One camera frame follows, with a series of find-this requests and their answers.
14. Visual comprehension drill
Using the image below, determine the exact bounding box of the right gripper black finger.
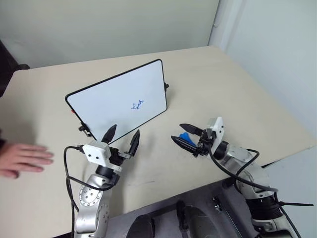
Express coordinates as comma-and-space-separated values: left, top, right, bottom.
170, 135, 199, 154
179, 123, 206, 136

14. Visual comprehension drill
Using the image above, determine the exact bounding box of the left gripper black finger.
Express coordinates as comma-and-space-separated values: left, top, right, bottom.
102, 124, 117, 145
127, 129, 141, 158

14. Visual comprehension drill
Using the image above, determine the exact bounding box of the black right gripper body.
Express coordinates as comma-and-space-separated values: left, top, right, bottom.
192, 128, 215, 158

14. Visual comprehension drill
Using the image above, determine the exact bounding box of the black-framed whiteboard with stand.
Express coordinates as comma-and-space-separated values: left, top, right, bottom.
64, 59, 170, 144

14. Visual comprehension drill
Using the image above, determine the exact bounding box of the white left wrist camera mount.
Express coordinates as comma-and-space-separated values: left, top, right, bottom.
81, 140, 111, 167

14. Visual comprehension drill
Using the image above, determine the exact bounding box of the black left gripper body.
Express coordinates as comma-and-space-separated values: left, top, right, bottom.
108, 147, 131, 172

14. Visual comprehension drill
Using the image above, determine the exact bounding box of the black zip tie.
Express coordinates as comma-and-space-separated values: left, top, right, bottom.
273, 201, 315, 208

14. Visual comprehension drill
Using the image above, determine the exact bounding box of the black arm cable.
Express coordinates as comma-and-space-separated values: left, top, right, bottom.
207, 145, 303, 238
63, 145, 120, 235

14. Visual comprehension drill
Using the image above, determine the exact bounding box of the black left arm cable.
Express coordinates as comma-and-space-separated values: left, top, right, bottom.
63, 145, 120, 235

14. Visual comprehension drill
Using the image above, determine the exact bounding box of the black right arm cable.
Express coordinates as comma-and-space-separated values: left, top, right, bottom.
207, 145, 303, 238

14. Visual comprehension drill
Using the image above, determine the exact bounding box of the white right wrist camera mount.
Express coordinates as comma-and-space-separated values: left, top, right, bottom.
205, 116, 225, 147

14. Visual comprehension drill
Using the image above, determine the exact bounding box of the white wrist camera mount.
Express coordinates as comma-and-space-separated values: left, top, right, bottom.
81, 140, 111, 167
205, 116, 225, 147

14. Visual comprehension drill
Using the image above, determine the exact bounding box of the person's bare hand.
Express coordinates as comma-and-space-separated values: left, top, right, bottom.
0, 143, 55, 179

